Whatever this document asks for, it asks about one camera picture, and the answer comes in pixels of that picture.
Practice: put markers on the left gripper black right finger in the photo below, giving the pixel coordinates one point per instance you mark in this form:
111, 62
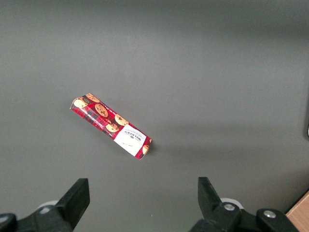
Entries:
210, 200

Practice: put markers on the red cookie box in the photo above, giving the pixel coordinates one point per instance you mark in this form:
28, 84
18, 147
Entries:
111, 125

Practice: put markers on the white plastic tray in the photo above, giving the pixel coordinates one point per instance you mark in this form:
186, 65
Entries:
308, 131

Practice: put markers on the wooden board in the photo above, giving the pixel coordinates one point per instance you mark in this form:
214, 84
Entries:
299, 212

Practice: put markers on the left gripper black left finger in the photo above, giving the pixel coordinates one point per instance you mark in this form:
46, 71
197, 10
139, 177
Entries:
72, 203

